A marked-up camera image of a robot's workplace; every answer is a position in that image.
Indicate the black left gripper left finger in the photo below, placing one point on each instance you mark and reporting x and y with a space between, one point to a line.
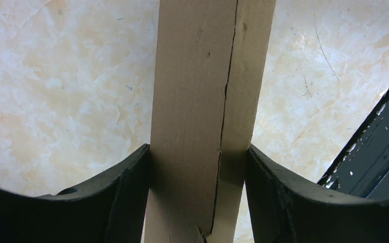
109 207

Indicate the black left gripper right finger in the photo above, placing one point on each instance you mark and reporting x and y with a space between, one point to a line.
286 207

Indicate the brown cardboard box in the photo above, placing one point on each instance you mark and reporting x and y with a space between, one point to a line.
209 67

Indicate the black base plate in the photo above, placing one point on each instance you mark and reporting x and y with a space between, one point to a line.
362 167

